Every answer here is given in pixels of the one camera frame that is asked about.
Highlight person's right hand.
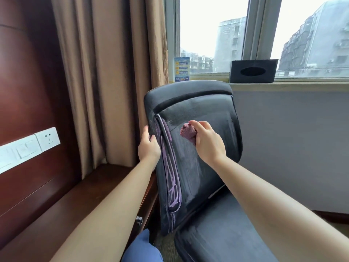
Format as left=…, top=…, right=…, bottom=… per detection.
left=188, top=120, right=227, bottom=167

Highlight person's left hand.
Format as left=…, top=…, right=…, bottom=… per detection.
left=137, top=125, right=161, bottom=170

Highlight pink cleaning cloth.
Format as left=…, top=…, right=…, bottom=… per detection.
left=180, top=122, right=197, bottom=146

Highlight black leather chair backrest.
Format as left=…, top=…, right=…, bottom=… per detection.
left=144, top=80, right=243, bottom=237

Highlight person's left forearm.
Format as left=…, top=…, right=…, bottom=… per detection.
left=50, top=160, right=159, bottom=262

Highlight person's right forearm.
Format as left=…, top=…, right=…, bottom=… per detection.
left=215, top=158, right=349, bottom=262

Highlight black tissue box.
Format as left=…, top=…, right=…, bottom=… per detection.
left=229, top=59, right=279, bottom=84

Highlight blue yellow notice card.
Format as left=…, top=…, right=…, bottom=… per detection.
left=174, top=56, right=191, bottom=83

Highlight beige curtain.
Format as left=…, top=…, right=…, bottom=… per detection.
left=50, top=0, right=169, bottom=179

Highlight grey building roof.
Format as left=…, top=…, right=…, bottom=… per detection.
left=181, top=50, right=214, bottom=73

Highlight blue trousers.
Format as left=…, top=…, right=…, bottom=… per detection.
left=121, top=228, right=164, bottom=262

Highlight brown wooden nightstand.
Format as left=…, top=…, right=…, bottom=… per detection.
left=0, top=163, right=161, bottom=262

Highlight grey building with antenna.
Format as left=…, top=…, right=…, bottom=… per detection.
left=213, top=16, right=247, bottom=73

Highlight beige window sill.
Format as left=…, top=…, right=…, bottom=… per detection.
left=169, top=78, right=349, bottom=92

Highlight dark wooden baseboard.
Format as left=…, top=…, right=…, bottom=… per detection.
left=312, top=210, right=349, bottom=224

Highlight tall grey apartment building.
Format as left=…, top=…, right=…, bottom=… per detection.
left=278, top=0, right=349, bottom=71

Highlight white small wall switch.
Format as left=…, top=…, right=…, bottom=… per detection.
left=12, top=134, right=43, bottom=161

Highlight grey window frame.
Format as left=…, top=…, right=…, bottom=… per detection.
left=163, top=0, right=349, bottom=84

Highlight dark wooden wall panel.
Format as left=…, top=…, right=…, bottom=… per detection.
left=0, top=0, right=82, bottom=243

